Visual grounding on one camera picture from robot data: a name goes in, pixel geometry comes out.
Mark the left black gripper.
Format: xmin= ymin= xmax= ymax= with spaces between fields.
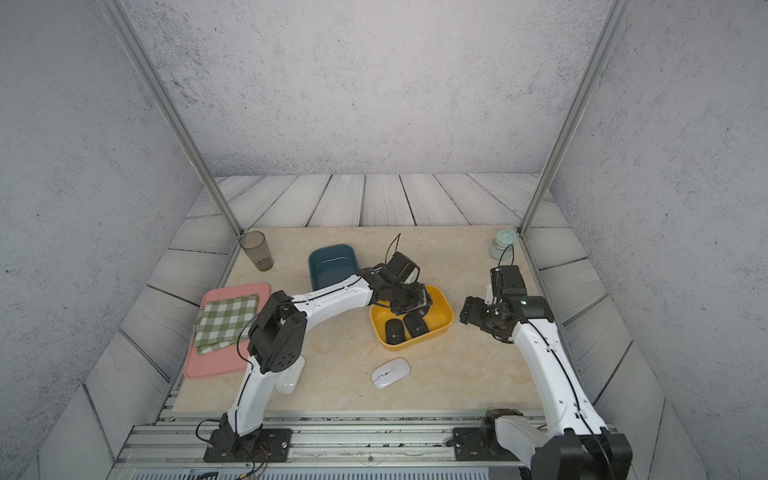
xmin=388 ymin=280 xmax=437 ymax=316

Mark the yellow storage box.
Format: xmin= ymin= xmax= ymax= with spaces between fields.
xmin=369 ymin=284 xmax=454 ymax=351

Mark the black mouse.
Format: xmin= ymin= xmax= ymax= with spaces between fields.
xmin=408 ymin=293 xmax=433 ymax=316
xmin=385 ymin=318 xmax=407 ymax=345
xmin=403 ymin=311 xmax=429 ymax=339

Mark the dark teal storage box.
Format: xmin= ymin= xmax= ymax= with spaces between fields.
xmin=308 ymin=244 xmax=359 ymax=291

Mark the white mouse with grey line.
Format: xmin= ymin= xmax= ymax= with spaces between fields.
xmin=371 ymin=357 xmax=411 ymax=389

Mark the long white mouse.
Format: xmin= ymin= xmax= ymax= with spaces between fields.
xmin=275 ymin=356 xmax=306 ymax=395

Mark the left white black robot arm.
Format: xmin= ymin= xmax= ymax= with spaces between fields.
xmin=220 ymin=252 xmax=432 ymax=439

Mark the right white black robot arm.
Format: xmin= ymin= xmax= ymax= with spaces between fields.
xmin=448 ymin=265 xmax=633 ymax=479

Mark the pale green glass jar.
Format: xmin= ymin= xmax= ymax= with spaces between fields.
xmin=488 ymin=229 xmax=518 ymax=261

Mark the brown translucent cup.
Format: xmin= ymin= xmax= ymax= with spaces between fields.
xmin=238 ymin=231 xmax=274 ymax=271

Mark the pink tray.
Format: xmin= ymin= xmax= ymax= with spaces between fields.
xmin=183 ymin=282 xmax=271 ymax=379

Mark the green checkered cloth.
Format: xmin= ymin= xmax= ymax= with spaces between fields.
xmin=193 ymin=294 xmax=259 ymax=355

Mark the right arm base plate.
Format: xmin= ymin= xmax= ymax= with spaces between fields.
xmin=445 ymin=427 xmax=519 ymax=462

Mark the aluminium rail frame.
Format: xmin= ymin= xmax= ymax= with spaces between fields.
xmin=109 ymin=410 xmax=526 ymax=479

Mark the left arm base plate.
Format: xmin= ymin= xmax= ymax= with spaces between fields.
xmin=203 ymin=427 xmax=293 ymax=465

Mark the right aluminium corner post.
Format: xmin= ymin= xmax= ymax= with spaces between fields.
xmin=519 ymin=0 xmax=630 ymax=237

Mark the aluminium corner post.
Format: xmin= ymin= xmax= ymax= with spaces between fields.
xmin=97 ymin=0 xmax=244 ymax=238
xmin=519 ymin=0 xmax=630 ymax=237

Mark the left aluminium corner post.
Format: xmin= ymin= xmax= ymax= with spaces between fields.
xmin=97 ymin=0 xmax=244 ymax=238

